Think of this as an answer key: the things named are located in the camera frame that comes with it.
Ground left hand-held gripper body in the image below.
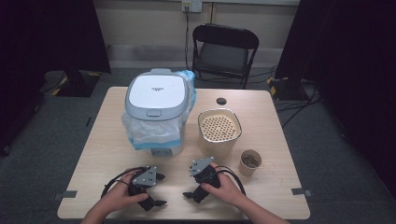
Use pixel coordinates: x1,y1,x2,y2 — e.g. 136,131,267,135
128,166,159,197

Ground black floor cables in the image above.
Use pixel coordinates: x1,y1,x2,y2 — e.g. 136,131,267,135
248,64,322,129

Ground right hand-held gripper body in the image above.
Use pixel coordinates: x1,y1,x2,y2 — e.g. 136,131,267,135
189,157,222,191

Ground black folding chair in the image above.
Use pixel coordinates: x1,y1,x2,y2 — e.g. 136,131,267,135
191,22,260,90

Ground white grey lidded trash bin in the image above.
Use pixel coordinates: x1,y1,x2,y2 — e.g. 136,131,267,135
124,68,196,157

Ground black wall socket cable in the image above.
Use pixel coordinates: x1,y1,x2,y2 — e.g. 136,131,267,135
184,6,191,71

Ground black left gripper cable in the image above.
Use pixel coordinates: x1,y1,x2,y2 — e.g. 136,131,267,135
101,166,151,199

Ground person's right hand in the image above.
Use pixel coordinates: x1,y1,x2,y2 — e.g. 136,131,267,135
200,161,247,208

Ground beige bucket with perforated strainer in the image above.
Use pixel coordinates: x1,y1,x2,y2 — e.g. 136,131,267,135
197,107,243,159

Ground brown paper cup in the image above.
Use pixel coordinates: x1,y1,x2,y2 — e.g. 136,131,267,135
238,148,262,177

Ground translucent blue-edged bin liner bag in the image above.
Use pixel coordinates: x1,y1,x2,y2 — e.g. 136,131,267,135
120,69,198,151

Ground black curtain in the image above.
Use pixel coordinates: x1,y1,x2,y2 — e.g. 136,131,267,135
275,0,396,200
0,0,112,157

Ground grey tape strip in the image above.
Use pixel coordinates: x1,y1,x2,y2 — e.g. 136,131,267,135
290,187,313,197
52,189,78,202

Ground spilled liquid drops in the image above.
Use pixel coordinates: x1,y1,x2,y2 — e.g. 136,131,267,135
261,161,294,188

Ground wet tea leaves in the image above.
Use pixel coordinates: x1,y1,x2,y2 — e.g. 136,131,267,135
242,154,261,168

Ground person's left hand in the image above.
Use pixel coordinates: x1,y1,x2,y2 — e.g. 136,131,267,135
102,170,149,216

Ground white wall socket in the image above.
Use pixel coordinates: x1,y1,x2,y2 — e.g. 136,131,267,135
181,0,204,14

